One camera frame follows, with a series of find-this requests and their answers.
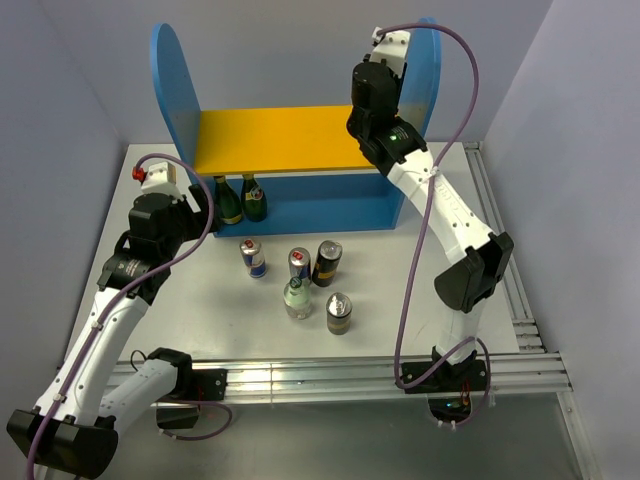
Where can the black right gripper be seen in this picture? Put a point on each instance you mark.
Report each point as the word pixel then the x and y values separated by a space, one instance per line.
pixel 400 86

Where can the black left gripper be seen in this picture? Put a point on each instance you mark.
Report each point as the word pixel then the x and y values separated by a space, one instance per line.
pixel 198 220

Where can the blue silver Red Bull can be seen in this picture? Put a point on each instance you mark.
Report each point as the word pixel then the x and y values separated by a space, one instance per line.
pixel 253 257

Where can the clear bottle green cap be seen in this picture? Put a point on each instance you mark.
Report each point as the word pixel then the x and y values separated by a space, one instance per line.
pixel 297 298

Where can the black yellow can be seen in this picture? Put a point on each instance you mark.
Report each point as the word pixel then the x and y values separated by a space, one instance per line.
pixel 329 254

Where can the black gold can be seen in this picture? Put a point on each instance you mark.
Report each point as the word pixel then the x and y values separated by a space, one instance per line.
pixel 338 313

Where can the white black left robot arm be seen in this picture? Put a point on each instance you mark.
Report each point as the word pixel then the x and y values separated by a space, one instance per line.
pixel 75 426

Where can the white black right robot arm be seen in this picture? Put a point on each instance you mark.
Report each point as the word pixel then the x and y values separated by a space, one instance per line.
pixel 477 256

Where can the blue and yellow shelf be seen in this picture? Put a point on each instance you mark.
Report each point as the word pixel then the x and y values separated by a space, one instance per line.
pixel 313 173

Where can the dark green glass bottle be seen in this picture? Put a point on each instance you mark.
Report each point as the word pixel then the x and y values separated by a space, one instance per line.
pixel 227 202

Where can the green Perrier bottle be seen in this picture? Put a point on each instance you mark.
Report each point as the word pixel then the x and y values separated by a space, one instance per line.
pixel 253 199

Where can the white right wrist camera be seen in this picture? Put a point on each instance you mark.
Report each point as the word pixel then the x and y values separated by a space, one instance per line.
pixel 391 47

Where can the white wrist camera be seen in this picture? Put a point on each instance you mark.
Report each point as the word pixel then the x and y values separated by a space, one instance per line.
pixel 391 47
pixel 158 178

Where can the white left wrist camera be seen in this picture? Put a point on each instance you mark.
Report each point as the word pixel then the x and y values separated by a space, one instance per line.
pixel 158 178

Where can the aluminium rail frame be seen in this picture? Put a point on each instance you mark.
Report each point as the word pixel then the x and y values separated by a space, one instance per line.
pixel 270 361

